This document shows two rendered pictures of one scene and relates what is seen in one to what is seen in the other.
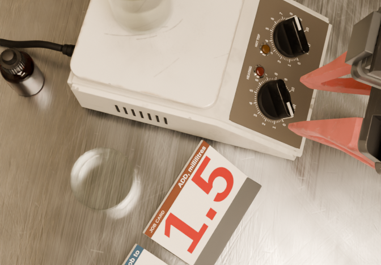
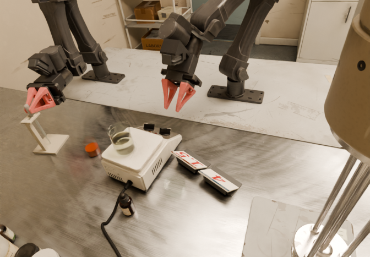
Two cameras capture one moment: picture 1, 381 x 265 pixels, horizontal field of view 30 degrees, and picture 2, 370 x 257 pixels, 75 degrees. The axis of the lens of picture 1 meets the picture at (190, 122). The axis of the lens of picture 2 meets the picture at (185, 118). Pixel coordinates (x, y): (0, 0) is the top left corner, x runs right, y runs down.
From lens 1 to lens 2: 0.43 m
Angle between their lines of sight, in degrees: 49
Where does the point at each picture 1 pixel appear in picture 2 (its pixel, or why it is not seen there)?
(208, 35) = (142, 135)
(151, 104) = (156, 156)
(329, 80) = (167, 102)
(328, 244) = (206, 137)
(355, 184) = (191, 130)
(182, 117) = (162, 149)
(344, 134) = (183, 86)
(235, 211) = (192, 154)
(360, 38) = (167, 58)
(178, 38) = (139, 142)
